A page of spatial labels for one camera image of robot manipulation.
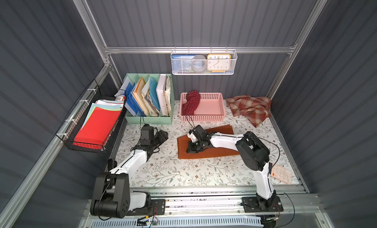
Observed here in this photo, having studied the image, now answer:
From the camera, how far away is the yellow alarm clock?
0.89 metres

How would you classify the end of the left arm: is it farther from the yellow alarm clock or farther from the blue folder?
the yellow alarm clock

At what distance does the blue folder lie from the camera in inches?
38.2

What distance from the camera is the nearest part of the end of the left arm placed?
0.65 meters
